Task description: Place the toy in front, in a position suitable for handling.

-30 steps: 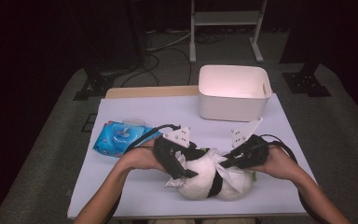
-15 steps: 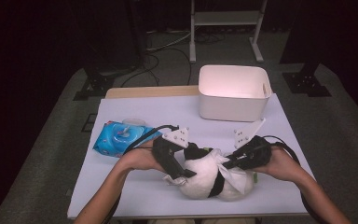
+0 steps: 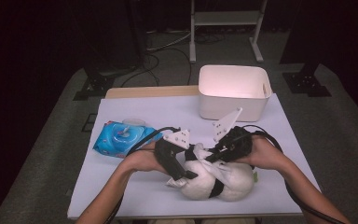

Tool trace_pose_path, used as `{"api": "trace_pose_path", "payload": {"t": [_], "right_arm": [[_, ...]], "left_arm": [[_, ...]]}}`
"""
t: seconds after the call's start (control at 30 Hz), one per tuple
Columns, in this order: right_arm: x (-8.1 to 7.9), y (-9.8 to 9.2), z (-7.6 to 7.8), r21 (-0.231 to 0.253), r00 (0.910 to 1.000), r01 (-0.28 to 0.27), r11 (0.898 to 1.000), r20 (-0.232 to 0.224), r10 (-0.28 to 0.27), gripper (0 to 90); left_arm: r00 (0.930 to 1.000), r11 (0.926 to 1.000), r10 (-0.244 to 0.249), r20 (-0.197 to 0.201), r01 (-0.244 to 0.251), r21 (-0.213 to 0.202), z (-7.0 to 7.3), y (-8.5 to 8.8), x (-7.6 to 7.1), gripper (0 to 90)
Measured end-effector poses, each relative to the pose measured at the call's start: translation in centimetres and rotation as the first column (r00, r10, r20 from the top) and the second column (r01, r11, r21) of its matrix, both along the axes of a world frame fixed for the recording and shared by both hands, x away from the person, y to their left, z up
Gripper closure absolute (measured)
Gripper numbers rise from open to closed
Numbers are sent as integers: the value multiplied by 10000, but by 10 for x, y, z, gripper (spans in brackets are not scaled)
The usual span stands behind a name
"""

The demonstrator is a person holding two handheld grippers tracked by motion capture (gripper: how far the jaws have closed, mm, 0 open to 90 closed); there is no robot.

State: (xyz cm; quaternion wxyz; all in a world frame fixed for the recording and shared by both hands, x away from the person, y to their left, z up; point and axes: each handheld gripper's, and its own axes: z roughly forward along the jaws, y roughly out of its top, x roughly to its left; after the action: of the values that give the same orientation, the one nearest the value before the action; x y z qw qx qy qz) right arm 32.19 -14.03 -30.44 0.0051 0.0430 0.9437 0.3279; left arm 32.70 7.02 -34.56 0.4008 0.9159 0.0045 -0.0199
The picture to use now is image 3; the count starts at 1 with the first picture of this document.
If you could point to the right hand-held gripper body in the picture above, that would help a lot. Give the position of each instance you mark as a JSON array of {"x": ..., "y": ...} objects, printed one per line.
[{"x": 236, "y": 144}]

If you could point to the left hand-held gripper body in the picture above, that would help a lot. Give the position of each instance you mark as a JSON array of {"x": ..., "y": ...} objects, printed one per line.
[{"x": 166, "y": 152}]

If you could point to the white wet wipe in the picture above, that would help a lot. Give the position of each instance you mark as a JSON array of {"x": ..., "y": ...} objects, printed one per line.
[{"x": 220, "y": 171}]

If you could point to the panda plush toy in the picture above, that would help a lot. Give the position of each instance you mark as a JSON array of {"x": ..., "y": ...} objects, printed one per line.
[{"x": 239, "y": 183}]

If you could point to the white storage bin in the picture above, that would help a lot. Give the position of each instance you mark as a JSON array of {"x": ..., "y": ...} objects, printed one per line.
[{"x": 230, "y": 102}]

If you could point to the blue wet wipes pack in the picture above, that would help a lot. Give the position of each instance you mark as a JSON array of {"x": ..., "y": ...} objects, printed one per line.
[{"x": 118, "y": 140}]

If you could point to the person's left hand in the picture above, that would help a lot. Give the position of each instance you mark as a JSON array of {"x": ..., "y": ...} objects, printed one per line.
[{"x": 141, "y": 160}]

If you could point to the person's right hand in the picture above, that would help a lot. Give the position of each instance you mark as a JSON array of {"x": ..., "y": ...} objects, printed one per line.
[{"x": 265, "y": 155}]

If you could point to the white table cover sheet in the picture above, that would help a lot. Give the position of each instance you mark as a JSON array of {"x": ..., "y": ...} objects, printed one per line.
[{"x": 167, "y": 109}]

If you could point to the black stand base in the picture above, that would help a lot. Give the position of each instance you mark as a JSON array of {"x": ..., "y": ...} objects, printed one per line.
[
  {"x": 98, "y": 84},
  {"x": 306, "y": 84}
]

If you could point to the white metal stand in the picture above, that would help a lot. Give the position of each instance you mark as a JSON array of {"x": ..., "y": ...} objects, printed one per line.
[{"x": 223, "y": 18}]

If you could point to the black square floor frame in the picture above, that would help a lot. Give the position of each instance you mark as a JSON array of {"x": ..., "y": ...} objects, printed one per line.
[{"x": 83, "y": 127}]

